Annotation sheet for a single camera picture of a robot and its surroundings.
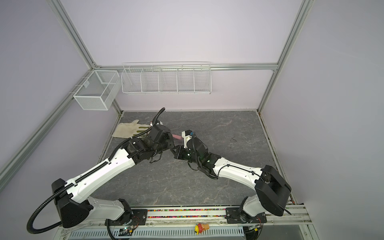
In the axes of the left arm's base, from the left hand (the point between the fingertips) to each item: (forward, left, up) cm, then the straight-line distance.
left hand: (172, 141), depth 75 cm
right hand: (-3, +2, -3) cm, 5 cm away
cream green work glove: (+29, +39, -25) cm, 55 cm away
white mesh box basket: (+42, +50, +2) cm, 66 cm away
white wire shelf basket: (+47, +5, +6) cm, 48 cm away
